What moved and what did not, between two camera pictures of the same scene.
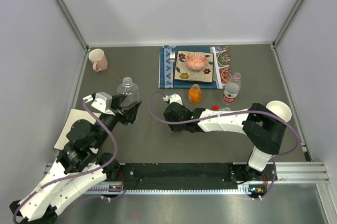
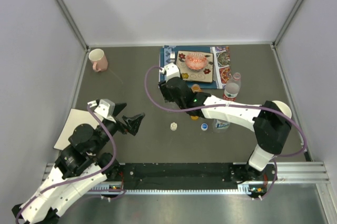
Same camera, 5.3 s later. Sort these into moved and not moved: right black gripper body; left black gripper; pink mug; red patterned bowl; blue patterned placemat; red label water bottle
Moved: right black gripper body; left black gripper
Not moved: blue patterned placemat; pink mug; red patterned bowl; red label water bottle
